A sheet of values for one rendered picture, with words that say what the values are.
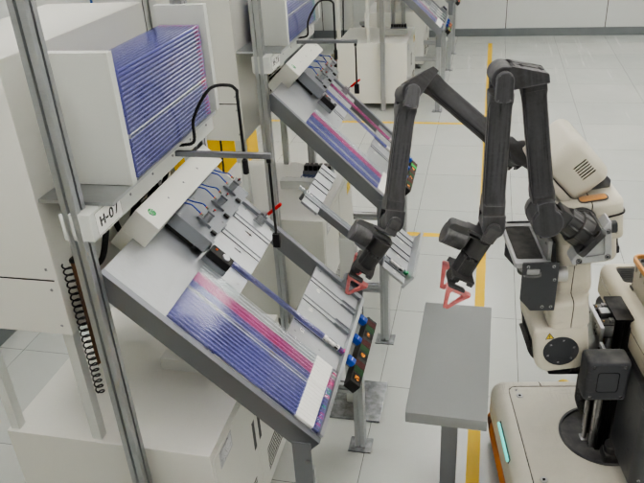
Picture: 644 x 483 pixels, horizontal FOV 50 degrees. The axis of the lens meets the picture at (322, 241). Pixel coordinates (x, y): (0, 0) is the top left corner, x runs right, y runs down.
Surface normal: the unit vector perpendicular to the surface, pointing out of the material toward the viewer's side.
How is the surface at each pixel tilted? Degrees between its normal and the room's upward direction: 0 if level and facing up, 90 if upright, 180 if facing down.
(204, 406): 0
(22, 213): 90
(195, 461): 90
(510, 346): 0
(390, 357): 0
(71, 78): 90
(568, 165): 90
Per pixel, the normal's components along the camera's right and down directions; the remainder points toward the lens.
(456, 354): -0.06, -0.88
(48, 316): -0.22, 0.48
